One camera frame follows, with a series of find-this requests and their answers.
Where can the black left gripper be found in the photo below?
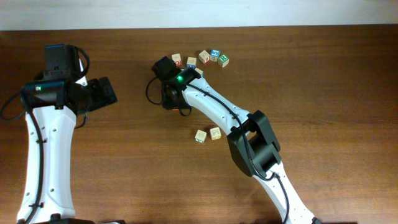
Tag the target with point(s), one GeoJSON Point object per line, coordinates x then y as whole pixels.
{"type": "Point", "coordinates": [99, 99]}

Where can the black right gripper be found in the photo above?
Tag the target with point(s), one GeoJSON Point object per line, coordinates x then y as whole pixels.
{"type": "Point", "coordinates": [165, 66]}

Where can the wooden block green V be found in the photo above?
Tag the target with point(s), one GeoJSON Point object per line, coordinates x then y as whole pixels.
{"type": "Point", "coordinates": [200, 136]}

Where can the wooden block yellow side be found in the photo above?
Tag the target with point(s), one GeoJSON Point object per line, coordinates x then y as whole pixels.
{"type": "Point", "coordinates": [215, 133]}

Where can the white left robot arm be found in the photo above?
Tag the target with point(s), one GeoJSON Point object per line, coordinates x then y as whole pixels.
{"type": "Point", "coordinates": [52, 103]}

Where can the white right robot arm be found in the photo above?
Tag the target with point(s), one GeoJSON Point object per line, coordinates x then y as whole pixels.
{"type": "Point", "coordinates": [252, 142]}

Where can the plain wooden block blue side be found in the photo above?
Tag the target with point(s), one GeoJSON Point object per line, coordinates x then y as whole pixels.
{"type": "Point", "coordinates": [200, 72]}

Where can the wooden block red G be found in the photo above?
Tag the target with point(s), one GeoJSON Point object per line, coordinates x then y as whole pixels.
{"type": "Point", "coordinates": [177, 59]}

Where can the wooden block blue letters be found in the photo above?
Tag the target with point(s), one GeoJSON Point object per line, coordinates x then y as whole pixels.
{"type": "Point", "coordinates": [191, 62]}

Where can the wooden block red print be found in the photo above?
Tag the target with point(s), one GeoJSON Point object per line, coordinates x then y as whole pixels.
{"type": "Point", "coordinates": [204, 56]}

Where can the wooden block blue S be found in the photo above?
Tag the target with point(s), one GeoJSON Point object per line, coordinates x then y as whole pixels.
{"type": "Point", "coordinates": [214, 55]}

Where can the wooden block green R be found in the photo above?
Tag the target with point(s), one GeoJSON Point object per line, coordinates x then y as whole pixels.
{"type": "Point", "coordinates": [223, 60]}

